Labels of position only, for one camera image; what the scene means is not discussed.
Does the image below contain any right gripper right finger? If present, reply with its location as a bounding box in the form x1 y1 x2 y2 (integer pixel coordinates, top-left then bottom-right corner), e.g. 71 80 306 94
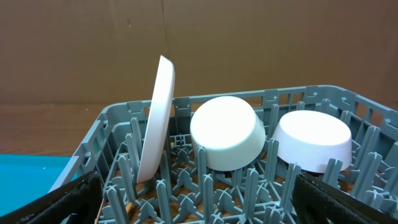
292 172 392 224

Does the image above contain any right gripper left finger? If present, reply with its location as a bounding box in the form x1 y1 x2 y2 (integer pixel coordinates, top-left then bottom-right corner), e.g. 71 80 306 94
1 171 103 224

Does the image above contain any pink bowl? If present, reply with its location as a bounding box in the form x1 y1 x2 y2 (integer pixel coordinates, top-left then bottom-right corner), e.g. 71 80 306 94
272 110 352 173

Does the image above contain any pink round plate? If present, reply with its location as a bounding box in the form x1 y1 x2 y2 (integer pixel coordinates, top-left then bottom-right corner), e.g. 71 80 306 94
137 55 175 183

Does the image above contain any white bowl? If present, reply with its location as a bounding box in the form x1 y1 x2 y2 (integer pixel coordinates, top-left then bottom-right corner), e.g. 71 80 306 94
190 96 266 171

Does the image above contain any grey dishwasher rack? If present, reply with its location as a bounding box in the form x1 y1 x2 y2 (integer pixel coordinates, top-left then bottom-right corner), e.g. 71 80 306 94
48 84 398 224

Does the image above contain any teal serving tray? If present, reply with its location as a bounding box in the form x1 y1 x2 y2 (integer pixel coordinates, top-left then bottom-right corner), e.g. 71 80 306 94
1 154 84 216

